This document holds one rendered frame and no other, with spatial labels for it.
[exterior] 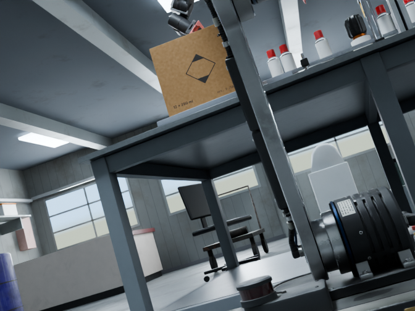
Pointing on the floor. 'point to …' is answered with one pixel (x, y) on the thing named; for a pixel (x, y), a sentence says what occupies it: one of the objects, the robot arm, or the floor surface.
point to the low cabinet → (81, 273)
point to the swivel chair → (200, 209)
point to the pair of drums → (8, 286)
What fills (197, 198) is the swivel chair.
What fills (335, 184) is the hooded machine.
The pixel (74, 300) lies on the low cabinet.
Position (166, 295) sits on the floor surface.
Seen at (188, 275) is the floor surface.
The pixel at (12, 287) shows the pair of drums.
